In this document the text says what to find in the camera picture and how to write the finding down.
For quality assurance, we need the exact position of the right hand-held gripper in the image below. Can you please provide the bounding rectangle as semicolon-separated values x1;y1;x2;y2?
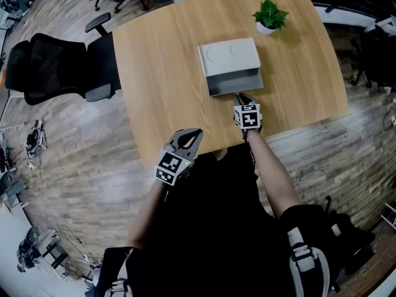
232;92;264;133

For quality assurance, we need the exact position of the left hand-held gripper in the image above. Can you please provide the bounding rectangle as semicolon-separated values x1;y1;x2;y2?
153;127;205;187

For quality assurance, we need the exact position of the grey drawer front with knob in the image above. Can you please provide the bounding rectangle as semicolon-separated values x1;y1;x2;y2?
205;67;265;98

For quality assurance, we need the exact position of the grey drawer box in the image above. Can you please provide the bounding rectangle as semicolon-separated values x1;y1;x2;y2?
197;37;262;78

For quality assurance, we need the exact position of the person's right forearm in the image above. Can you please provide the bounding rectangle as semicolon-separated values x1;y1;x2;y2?
245;127;303;220

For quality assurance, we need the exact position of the person's left forearm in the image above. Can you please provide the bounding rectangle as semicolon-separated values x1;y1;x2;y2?
126;180;170;251

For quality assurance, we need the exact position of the person's black clothing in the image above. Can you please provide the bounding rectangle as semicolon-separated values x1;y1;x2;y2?
92;145;341;297

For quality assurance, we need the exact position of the green plant in white pot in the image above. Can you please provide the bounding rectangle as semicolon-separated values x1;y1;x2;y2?
251;0;290;37

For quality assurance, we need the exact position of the black mesh office chair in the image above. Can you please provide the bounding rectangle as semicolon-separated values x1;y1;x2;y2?
4;11;124;106

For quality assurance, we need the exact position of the grey metal stand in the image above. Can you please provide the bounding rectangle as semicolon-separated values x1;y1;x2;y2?
36;228;70;271

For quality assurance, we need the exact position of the black backpack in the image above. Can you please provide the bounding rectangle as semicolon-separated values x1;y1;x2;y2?
323;196;377;277

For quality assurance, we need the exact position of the black equipment on stand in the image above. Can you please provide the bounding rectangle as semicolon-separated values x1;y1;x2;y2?
15;226;43;274

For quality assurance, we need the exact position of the tangle of floor cables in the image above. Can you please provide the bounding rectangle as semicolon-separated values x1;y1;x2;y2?
24;118;48;179

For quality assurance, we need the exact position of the grey harness strap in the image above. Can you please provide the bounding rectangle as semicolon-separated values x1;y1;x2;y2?
286;226;332;297
102;275;134;297

